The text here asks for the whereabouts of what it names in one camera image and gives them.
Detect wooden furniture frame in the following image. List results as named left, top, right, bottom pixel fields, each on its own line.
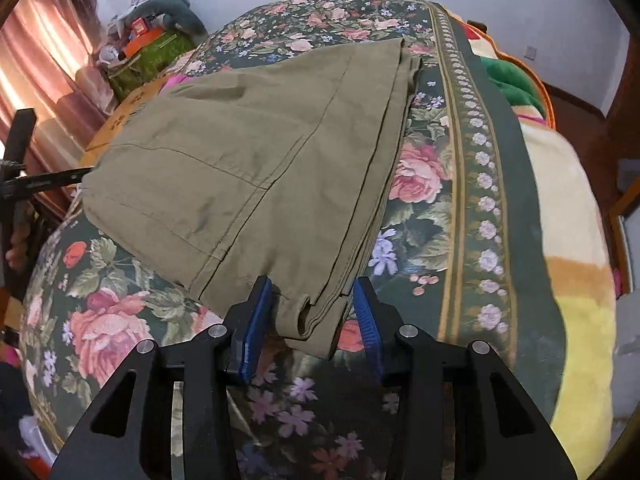
left=606, top=159, right=640, bottom=297

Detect green patterned bag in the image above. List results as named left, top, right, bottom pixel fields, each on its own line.
left=107, top=27, right=197, bottom=103

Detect dark green floral bedspread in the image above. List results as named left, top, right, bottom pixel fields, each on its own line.
left=20, top=0, right=567, bottom=480

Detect brown cardboard sheet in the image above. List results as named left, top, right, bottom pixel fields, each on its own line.
left=82, top=75, right=177, bottom=162

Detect pink cloth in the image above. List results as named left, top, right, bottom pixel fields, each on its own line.
left=159, top=73, right=192, bottom=93

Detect orange box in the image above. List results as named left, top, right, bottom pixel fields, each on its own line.
left=124, top=17, right=166, bottom=57

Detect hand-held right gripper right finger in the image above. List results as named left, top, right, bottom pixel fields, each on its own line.
left=352, top=276, right=577, bottom=480

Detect olive khaki pants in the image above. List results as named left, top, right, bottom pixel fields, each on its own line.
left=80, top=40, right=424, bottom=361

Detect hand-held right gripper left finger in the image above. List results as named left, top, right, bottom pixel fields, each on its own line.
left=50, top=275, right=274, bottom=480

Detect pink curtain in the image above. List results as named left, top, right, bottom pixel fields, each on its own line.
left=0, top=0, right=103, bottom=161

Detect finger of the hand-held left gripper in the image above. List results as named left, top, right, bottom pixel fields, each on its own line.
left=0, top=166, right=97, bottom=198
left=1, top=108, right=39, bottom=162

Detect pile of clothes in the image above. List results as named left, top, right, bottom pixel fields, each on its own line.
left=0, top=337, right=57, bottom=467

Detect cream and yellow fleece blanket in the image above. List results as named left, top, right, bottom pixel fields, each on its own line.
left=467, top=20, right=619, bottom=461

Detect pink bolster pillow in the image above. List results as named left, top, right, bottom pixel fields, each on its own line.
left=39, top=62, right=118, bottom=163

